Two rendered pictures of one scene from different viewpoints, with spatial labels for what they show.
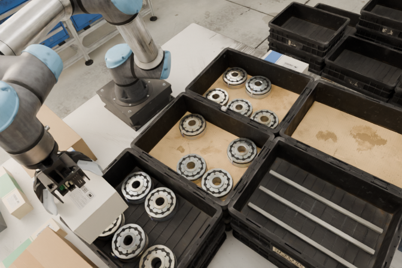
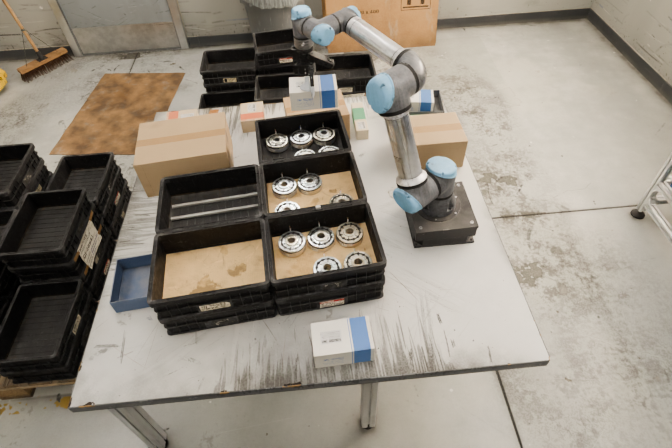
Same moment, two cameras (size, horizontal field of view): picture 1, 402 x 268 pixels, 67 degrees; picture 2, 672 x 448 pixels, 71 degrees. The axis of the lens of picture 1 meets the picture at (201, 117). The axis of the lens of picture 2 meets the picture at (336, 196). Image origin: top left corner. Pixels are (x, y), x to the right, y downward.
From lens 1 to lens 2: 183 cm
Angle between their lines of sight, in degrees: 73
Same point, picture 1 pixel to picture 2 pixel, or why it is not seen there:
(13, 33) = (358, 29)
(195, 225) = not seen: hidden behind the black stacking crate
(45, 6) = (383, 47)
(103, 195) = (292, 89)
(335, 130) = (233, 279)
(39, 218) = (382, 132)
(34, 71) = (309, 26)
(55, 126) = (431, 138)
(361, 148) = (205, 277)
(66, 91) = (658, 282)
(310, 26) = not seen: outside the picture
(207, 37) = (492, 345)
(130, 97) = not seen: hidden behind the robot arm
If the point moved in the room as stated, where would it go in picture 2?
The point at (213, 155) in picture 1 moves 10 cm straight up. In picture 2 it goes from (307, 202) to (305, 185)
